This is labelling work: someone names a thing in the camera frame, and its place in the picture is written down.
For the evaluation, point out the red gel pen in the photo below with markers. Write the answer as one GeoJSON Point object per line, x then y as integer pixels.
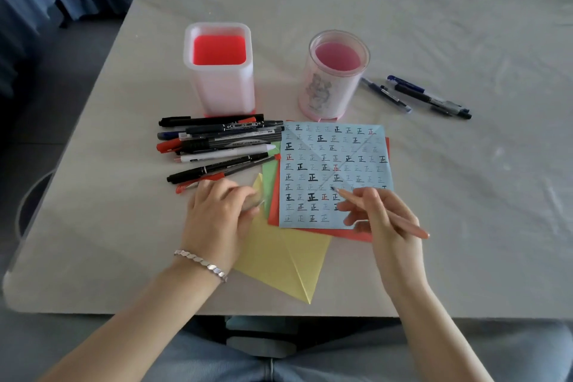
{"type": "Point", "coordinates": [183, 188]}

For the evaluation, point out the peach pink pen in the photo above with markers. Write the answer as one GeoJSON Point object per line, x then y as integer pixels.
{"type": "Point", "coordinates": [405, 224]}

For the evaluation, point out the thin black fineliner pen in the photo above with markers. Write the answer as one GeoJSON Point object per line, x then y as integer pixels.
{"type": "Point", "coordinates": [201, 171]}

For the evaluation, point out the person's left forearm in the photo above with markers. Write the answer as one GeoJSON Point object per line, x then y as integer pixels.
{"type": "Point", "coordinates": [134, 328]}

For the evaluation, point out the blue paper with writing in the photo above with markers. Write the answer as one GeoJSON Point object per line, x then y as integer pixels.
{"type": "Point", "coordinates": [367, 153]}

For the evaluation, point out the square white red pen holder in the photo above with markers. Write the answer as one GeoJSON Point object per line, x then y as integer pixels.
{"type": "Point", "coordinates": [224, 86]}

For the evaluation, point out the white pen with black label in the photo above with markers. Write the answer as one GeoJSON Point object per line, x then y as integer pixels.
{"type": "Point", "coordinates": [233, 153]}

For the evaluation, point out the red paper sheet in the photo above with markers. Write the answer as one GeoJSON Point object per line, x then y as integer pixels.
{"type": "Point", "coordinates": [274, 207]}

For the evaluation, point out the person's left hand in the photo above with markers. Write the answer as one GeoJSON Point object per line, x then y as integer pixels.
{"type": "Point", "coordinates": [215, 229]}

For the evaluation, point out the thick black grey marker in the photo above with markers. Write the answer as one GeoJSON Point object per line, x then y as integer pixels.
{"type": "Point", "coordinates": [233, 143]}

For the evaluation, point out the person's right hand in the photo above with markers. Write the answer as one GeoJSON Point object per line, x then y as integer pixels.
{"type": "Point", "coordinates": [398, 252]}

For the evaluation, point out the green paper sheet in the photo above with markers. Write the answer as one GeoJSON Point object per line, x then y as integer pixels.
{"type": "Point", "coordinates": [270, 171]}

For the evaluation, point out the black marker pen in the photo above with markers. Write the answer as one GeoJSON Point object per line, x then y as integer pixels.
{"type": "Point", "coordinates": [172, 121]}

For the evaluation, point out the white pen with blue cap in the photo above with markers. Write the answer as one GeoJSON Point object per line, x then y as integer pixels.
{"type": "Point", "coordinates": [403, 82]}

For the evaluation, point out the black grey barrel pen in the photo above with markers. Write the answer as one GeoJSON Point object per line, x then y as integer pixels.
{"type": "Point", "coordinates": [412, 93]}

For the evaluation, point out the round pink pen holder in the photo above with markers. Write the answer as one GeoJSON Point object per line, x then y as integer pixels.
{"type": "Point", "coordinates": [322, 90]}

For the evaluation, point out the yellow paper sheet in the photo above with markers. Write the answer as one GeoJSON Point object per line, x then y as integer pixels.
{"type": "Point", "coordinates": [277, 256]}

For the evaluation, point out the navy pen with lavender end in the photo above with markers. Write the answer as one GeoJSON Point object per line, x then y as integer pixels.
{"type": "Point", "coordinates": [385, 95]}

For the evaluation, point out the black brush pen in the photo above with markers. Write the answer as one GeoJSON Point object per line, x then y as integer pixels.
{"type": "Point", "coordinates": [219, 119]}

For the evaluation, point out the thin black pen with clip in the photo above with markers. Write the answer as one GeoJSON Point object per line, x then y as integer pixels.
{"type": "Point", "coordinates": [246, 125]}

